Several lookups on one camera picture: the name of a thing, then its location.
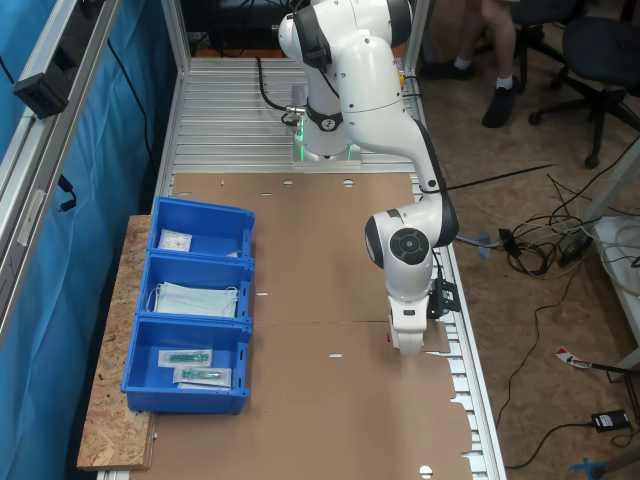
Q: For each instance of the brown cardboard sheet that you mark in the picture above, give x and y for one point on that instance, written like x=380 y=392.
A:
x=325 y=410
x=310 y=250

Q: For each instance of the blue tape piece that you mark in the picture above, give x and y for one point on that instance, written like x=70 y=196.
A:
x=484 y=247

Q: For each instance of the red and white sticker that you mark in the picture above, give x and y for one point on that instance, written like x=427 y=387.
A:
x=570 y=356

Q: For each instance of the black floor power strip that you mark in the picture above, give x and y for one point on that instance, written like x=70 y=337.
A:
x=575 y=247

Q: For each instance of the clear flat packet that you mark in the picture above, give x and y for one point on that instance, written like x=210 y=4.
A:
x=233 y=253

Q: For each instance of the clear packet with green item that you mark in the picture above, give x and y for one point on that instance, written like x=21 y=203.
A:
x=185 y=358
x=202 y=378

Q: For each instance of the black metal stand foot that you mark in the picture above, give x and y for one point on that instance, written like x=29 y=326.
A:
x=617 y=371

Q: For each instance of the stack of white face masks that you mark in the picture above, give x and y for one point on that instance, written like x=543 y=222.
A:
x=195 y=300

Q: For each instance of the blue bin with masks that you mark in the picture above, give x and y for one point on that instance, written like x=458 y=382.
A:
x=200 y=272

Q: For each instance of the blue bin with gauze packets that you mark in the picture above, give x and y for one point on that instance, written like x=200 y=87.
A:
x=210 y=240

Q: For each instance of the black power adapter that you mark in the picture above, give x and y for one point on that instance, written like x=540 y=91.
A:
x=609 y=421

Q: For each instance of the white side shelf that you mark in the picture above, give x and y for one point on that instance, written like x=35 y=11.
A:
x=625 y=280

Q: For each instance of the blue floor marker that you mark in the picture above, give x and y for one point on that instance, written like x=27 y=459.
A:
x=590 y=467

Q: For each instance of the person's leg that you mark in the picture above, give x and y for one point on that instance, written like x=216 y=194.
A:
x=500 y=107
x=450 y=71

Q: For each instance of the printed flat packet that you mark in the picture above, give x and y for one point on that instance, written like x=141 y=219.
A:
x=175 y=240

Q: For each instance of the white slanted table leg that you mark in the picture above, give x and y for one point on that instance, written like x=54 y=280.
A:
x=612 y=185

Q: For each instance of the blue bin with green packets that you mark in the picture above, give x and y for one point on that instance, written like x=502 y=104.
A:
x=150 y=370

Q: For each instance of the black office chair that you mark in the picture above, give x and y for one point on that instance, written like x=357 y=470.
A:
x=523 y=75
x=600 y=45

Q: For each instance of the grey power strip on beam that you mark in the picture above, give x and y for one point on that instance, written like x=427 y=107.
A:
x=40 y=95

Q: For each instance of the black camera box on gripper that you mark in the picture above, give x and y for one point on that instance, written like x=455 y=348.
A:
x=442 y=300

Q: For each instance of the long aluminium frame beam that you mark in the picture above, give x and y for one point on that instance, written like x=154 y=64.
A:
x=25 y=200

